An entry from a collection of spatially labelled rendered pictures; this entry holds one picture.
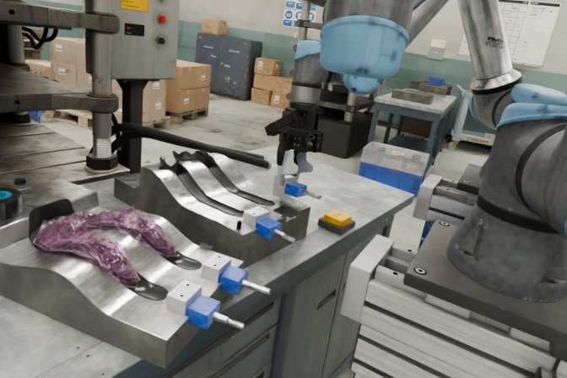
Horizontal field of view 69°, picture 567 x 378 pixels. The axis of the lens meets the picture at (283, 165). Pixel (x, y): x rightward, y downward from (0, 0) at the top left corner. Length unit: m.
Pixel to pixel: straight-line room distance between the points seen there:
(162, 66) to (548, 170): 1.47
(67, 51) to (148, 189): 4.32
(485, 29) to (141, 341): 0.98
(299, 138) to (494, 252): 0.58
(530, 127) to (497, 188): 0.08
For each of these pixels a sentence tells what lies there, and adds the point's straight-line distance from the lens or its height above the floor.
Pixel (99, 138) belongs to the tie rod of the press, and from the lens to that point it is 1.50.
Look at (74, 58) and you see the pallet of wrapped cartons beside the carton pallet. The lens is 5.28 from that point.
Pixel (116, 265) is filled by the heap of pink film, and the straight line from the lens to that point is 0.78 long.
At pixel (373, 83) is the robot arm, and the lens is 0.89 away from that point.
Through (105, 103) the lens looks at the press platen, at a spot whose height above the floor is 1.02.
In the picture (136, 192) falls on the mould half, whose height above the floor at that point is 0.85.
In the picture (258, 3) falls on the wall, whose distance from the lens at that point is 8.38.
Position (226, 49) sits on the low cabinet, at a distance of 8.08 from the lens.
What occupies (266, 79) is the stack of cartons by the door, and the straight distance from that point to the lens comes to 7.80.
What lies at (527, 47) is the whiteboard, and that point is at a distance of 7.23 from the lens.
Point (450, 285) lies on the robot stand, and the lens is 0.57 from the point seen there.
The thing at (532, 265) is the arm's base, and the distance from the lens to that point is 0.59.
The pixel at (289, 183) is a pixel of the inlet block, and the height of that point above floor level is 0.94.
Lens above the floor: 1.31
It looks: 18 degrees down
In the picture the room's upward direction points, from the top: 8 degrees clockwise
